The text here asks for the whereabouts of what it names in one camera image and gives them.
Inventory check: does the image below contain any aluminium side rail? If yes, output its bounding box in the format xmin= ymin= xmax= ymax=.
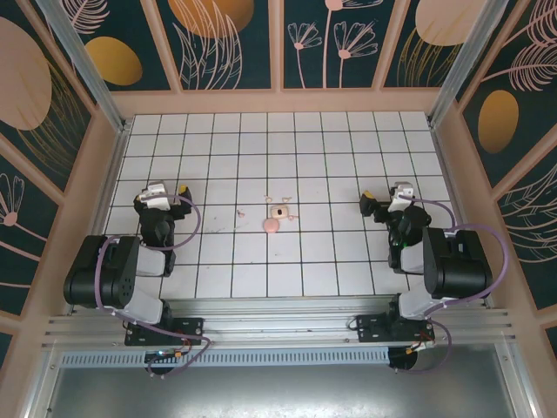
xmin=430 ymin=125 xmax=498 ymax=308
xmin=69 ymin=124 xmax=131 ymax=317

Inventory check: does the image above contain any right cable connector with wires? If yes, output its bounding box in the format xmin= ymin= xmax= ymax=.
xmin=404 ymin=338 xmax=437 ymax=354

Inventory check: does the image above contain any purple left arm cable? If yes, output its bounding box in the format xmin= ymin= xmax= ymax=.
xmin=94 ymin=194 xmax=214 ymax=379

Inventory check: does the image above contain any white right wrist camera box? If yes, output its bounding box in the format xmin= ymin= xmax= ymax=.
xmin=388 ymin=181 xmax=414 ymax=212

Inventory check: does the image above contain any grey sheet metal panel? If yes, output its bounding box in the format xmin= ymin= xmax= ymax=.
xmin=23 ymin=343 xmax=539 ymax=418

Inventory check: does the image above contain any left controller board with wires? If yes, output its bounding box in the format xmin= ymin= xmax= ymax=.
xmin=144 ymin=347 xmax=189 ymax=365

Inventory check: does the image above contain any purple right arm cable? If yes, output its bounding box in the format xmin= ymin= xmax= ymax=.
xmin=393 ymin=194 xmax=511 ymax=375

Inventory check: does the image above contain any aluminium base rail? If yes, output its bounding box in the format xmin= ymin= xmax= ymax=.
xmin=42 ymin=295 xmax=518 ymax=350

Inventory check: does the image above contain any slotted grey cable duct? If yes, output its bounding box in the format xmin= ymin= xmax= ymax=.
xmin=60 ymin=347 xmax=392 ymax=367

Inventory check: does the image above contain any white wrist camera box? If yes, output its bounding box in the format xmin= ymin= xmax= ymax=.
xmin=144 ymin=182 xmax=170 ymax=209
xmin=388 ymin=181 xmax=414 ymax=212

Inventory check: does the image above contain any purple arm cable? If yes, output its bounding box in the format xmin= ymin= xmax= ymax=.
xmin=393 ymin=194 xmax=511 ymax=375
xmin=94 ymin=194 xmax=214 ymax=379

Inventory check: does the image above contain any aluminium corner post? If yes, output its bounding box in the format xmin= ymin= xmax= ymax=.
xmin=37 ymin=0 xmax=132 ymax=134
xmin=427 ymin=0 xmax=520 ymax=128

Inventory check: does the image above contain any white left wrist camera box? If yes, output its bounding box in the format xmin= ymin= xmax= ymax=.
xmin=144 ymin=182 xmax=170 ymax=209

